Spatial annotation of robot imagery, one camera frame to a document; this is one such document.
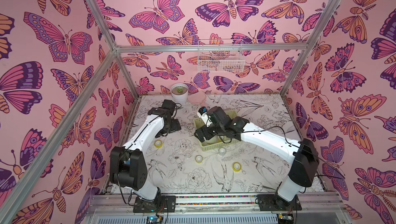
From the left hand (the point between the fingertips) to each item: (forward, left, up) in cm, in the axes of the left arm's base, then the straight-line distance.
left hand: (171, 128), depth 88 cm
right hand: (-6, -15, +7) cm, 18 cm away
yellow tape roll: (-17, -37, -12) cm, 42 cm away
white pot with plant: (+31, -1, -2) cm, 31 cm away
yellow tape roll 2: (-4, +9, -12) cm, 15 cm away
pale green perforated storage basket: (-6, -25, -5) cm, 26 cm away
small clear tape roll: (-8, -30, -12) cm, 33 cm away
